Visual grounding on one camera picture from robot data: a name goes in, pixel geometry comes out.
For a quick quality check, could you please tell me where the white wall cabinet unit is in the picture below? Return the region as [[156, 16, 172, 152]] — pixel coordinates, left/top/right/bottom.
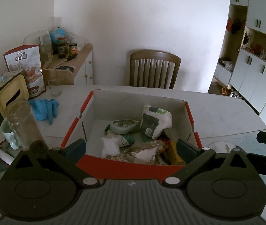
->
[[208, 0, 266, 123]]

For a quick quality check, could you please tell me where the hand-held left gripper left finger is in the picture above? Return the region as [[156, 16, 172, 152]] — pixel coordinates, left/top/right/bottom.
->
[[6, 139, 100, 190]]

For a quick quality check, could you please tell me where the green and white packet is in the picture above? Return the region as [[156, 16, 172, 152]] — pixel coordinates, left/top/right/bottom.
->
[[121, 133, 136, 147]]

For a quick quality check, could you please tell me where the red cardboard box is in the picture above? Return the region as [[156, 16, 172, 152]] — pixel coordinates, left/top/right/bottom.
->
[[60, 89, 202, 181]]

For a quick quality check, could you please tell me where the white plastic bag with grey pouch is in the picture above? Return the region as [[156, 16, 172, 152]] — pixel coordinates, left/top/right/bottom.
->
[[139, 105, 173, 140]]

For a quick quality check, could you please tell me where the white mug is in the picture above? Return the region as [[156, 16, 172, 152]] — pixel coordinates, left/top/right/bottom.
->
[[2, 118, 22, 150]]

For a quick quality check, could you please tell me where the red and white food bag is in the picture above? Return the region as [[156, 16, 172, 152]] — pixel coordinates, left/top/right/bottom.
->
[[3, 45, 47, 99]]

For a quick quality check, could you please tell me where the clear plastic container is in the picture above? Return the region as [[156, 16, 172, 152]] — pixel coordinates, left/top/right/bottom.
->
[[25, 30, 53, 64]]

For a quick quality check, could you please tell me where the white tissue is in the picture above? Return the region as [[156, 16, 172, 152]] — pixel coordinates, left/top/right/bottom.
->
[[101, 136, 121, 159]]

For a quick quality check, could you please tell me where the black hanging hat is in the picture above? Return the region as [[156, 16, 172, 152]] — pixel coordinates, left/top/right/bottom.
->
[[232, 18, 242, 34]]

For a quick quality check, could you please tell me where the dark jar with black lid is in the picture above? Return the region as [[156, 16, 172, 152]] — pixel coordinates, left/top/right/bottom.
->
[[57, 43, 68, 59]]

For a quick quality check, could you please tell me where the brown cardboard tray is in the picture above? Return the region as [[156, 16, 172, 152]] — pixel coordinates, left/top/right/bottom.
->
[[43, 60, 76, 85]]

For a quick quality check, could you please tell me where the oval grey tin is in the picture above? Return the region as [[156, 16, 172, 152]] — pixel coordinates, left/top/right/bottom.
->
[[109, 119, 140, 134]]

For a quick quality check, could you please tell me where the blue globe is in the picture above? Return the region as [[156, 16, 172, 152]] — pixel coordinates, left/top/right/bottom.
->
[[50, 27, 68, 44]]

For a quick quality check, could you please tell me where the black handled screwdriver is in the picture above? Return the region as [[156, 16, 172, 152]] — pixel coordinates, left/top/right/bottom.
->
[[58, 55, 77, 63]]

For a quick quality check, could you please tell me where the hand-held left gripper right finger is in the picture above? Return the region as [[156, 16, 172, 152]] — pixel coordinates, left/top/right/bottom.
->
[[163, 139, 254, 189]]

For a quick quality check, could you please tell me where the clear drinking glass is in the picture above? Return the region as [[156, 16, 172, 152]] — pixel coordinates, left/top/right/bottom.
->
[[47, 77, 62, 97]]

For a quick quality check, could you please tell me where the white sideboard with wooden top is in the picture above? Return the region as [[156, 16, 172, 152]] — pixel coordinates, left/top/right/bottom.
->
[[43, 43, 94, 86]]

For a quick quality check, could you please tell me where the wooden slat-back chair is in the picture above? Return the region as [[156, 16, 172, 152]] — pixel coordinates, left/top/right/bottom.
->
[[129, 49, 181, 90]]

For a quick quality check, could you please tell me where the clear glass jar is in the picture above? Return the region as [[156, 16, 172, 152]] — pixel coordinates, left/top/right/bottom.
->
[[5, 101, 48, 152]]

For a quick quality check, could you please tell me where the blue cloth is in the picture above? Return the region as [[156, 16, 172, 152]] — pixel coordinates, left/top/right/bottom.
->
[[28, 98, 60, 125]]

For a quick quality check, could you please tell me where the yellow snack box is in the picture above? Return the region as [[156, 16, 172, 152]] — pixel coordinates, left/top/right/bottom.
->
[[168, 139, 186, 166]]

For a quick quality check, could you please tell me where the orange label jar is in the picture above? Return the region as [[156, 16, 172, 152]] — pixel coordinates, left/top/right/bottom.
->
[[68, 43, 78, 55]]

